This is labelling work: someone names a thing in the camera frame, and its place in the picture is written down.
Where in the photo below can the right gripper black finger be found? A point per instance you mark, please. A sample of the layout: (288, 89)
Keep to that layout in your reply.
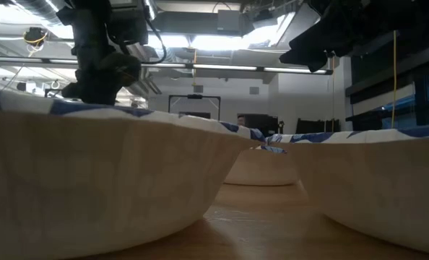
(308, 50)

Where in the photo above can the blue patterned paper bowl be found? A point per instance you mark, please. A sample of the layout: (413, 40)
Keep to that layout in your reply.
(261, 168)
(91, 180)
(380, 187)

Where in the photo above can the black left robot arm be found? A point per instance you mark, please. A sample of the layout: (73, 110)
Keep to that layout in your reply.
(90, 32)

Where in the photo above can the black chairs row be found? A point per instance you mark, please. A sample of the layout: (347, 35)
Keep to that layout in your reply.
(310, 126)

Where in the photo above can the black cabinet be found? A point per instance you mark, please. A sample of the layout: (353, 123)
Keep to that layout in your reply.
(261, 124)

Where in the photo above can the person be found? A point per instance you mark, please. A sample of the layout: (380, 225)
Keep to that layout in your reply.
(241, 120)

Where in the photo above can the grey wall vent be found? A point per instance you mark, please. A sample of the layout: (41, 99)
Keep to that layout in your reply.
(254, 90)
(198, 89)

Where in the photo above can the black rectangular frame stand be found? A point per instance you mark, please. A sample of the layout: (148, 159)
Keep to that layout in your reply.
(194, 96)

